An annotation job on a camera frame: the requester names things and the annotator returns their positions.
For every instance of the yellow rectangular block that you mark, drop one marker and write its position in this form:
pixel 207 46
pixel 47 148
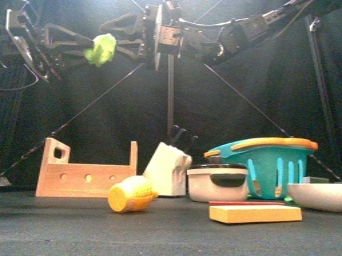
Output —
pixel 256 214

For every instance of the yellow ribbed cup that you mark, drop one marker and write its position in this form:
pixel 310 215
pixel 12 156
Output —
pixel 131 195

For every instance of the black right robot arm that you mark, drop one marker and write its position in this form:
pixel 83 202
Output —
pixel 249 28

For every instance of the white bowl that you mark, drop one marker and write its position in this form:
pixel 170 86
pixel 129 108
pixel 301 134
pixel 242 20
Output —
pixel 318 196

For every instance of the vertical metal frame pole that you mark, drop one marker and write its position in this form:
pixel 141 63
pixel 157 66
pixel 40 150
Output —
pixel 170 96

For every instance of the white toy knife block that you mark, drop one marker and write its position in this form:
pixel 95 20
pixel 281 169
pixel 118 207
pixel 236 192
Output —
pixel 167 175

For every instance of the diagonal brace rod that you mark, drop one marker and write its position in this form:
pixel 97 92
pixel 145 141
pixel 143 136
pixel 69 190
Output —
pixel 249 101
pixel 81 111

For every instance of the black pot lid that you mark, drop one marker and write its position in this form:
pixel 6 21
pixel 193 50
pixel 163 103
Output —
pixel 218 165

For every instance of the teal basket with orange rim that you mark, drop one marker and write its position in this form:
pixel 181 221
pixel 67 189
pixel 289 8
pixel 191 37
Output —
pixel 269 160

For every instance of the flat red toy piece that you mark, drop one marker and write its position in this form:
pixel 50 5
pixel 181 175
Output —
pixel 245 203

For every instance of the grey box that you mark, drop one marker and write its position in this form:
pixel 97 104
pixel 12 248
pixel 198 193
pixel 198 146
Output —
pixel 316 180

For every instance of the green toy starfruit half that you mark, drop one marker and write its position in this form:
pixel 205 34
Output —
pixel 106 46
pixel 91 55

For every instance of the wooden toy crate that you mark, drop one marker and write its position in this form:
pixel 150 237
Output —
pixel 85 178

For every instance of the small green toy piece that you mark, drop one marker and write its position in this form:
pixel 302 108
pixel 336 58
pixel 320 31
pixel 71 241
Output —
pixel 289 199

